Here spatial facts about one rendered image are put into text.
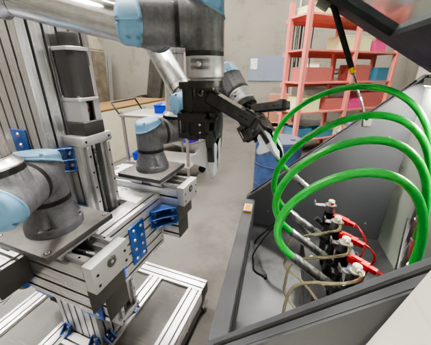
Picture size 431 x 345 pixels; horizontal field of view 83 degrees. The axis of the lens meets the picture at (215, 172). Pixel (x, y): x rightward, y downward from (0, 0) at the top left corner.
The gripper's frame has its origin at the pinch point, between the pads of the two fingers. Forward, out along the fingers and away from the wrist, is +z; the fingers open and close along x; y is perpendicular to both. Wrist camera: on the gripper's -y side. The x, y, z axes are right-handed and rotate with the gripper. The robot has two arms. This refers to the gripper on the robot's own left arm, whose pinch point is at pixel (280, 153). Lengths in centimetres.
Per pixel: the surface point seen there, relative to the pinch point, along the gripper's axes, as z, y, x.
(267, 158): -41, 82, -165
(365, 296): 30.3, -12.4, 29.3
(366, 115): 5.7, -23.6, 11.2
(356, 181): 16.8, -5.7, -36.5
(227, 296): 27.6, 20.8, 22.3
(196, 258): 19, 140, -73
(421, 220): 25.3, -22.1, 19.5
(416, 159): 17.1, -26.0, 13.8
